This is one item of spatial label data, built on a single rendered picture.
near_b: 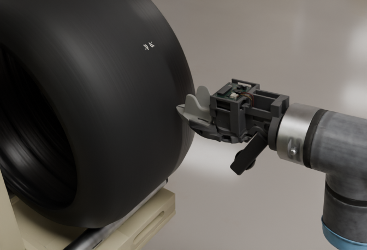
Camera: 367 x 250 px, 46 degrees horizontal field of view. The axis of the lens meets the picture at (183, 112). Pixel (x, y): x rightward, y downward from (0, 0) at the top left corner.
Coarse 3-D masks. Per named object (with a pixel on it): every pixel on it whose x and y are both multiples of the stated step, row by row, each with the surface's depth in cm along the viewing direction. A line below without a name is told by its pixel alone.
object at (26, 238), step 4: (20, 232) 90; (24, 232) 90; (24, 236) 89; (28, 236) 89; (24, 240) 88; (28, 240) 88; (32, 240) 88; (24, 244) 88; (28, 244) 88; (32, 244) 88; (36, 244) 88; (40, 244) 88; (28, 248) 87; (32, 248) 87; (36, 248) 87; (40, 248) 87; (44, 248) 87
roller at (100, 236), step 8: (160, 184) 108; (152, 192) 106; (144, 200) 104; (136, 208) 102; (128, 216) 100; (112, 224) 96; (120, 224) 99; (88, 232) 93; (96, 232) 94; (104, 232) 95; (112, 232) 97; (80, 240) 92; (88, 240) 92; (96, 240) 93; (64, 248) 90; (72, 248) 90; (80, 248) 90; (88, 248) 92
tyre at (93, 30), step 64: (0, 0) 70; (64, 0) 70; (128, 0) 77; (0, 64) 108; (64, 64) 66; (128, 64) 71; (0, 128) 108; (64, 128) 71; (128, 128) 71; (64, 192) 106; (128, 192) 77
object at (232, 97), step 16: (240, 80) 71; (224, 96) 68; (240, 96) 67; (256, 96) 66; (272, 96) 67; (288, 96) 65; (224, 112) 68; (240, 112) 66; (256, 112) 66; (272, 112) 64; (224, 128) 70; (240, 128) 68; (256, 128) 67; (272, 128) 64; (272, 144) 65
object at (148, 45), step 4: (144, 40) 75; (148, 40) 75; (152, 40) 76; (144, 44) 74; (148, 44) 75; (152, 44) 76; (144, 48) 74; (148, 48) 75; (152, 48) 75; (156, 48) 76; (148, 52) 75
